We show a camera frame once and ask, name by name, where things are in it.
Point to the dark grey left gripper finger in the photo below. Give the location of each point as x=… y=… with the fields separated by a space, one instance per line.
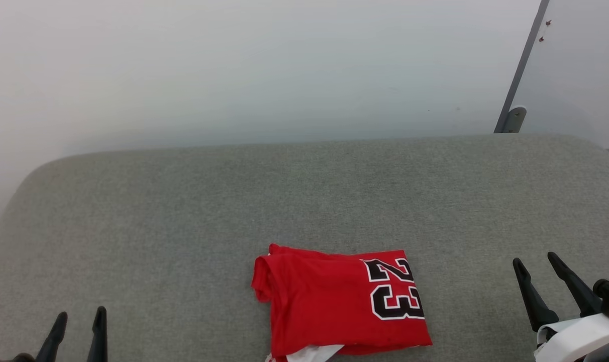
x=98 y=342
x=53 y=342

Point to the grey metal wall strip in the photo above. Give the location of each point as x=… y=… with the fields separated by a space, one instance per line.
x=523 y=60

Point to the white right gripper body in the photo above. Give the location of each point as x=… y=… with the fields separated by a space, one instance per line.
x=581 y=342

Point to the red basketball jersey garment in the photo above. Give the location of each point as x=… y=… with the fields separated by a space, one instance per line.
x=324 y=301

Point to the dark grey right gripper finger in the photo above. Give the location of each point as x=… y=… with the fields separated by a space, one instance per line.
x=535 y=306
x=578 y=291

